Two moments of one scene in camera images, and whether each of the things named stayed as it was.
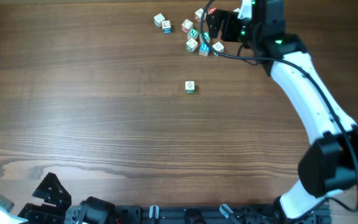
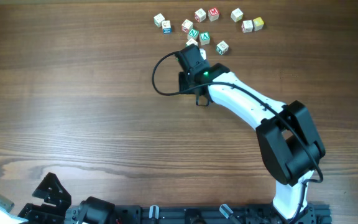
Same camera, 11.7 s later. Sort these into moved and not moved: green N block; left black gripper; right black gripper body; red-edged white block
Moved: right black gripper body
Not moved: red-edged white block; green N block; left black gripper
